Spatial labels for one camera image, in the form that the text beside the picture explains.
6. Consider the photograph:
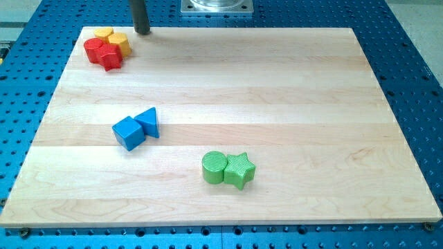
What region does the green cylinder block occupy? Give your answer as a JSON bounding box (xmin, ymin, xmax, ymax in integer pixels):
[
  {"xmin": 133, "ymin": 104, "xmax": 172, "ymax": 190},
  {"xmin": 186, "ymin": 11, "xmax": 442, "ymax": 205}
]
[{"xmin": 201, "ymin": 151, "xmax": 228, "ymax": 184}]

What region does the green star block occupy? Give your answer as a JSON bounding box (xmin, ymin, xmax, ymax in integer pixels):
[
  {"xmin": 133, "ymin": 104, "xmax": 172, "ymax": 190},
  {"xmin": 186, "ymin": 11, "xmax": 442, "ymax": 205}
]
[{"xmin": 224, "ymin": 152, "xmax": 256, "ymax": 190}]

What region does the blue triangle block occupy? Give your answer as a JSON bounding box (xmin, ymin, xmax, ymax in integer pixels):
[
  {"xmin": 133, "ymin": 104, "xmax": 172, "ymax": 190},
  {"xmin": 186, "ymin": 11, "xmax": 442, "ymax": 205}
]
[{"xmin": 134, "ymin": 107, "xmax": 160, "ymax": 138}]

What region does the blue cube block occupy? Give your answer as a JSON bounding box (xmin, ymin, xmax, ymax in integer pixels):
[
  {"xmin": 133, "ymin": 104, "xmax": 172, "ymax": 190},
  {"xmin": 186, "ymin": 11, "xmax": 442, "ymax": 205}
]
[{"xmin": 112, "ymin": 116, "xmax": 145, "ymax": 151}]

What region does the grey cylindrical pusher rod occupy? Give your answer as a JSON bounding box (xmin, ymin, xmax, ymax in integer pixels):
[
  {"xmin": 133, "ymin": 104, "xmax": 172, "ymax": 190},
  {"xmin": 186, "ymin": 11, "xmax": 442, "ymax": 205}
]
[{"xmin": 129, "ymin": 0, "xmax": 150, "ymax": 35}]

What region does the red star block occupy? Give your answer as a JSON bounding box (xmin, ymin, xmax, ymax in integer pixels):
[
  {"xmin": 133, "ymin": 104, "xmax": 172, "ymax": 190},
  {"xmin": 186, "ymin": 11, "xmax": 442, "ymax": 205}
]
[{"xmin": 97, "ymin": 44, "xmax": 123, "ymax": 71}]

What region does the yellow hexagon block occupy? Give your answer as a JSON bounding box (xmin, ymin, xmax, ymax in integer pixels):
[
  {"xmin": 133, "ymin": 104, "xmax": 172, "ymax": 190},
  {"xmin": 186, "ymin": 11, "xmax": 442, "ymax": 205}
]
[{"xmin": 108, "ymin": 33, "xmax": 132, "ymax": 57}]

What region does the yellow cylinder block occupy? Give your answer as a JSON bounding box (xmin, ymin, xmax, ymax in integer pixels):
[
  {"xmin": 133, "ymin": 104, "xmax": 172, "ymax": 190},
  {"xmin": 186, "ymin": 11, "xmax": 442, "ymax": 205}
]
[{"xmin": 93, "ymin": 27, "xmax": 114, "ymax": 44}]

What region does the red cylinder block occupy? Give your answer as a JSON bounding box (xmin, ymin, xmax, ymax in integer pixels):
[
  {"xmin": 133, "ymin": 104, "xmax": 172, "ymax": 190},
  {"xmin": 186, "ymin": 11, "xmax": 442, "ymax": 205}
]
[{"xmin": 83, "ymin": 38, "xmax": 104, "ymax": 64}]

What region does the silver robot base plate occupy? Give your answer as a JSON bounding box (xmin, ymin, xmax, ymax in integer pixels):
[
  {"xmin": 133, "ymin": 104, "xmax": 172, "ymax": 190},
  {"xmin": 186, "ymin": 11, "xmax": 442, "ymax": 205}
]
[{"xmin": 181, "ymin": 0, "xmax": 254, "ymax": 14}]

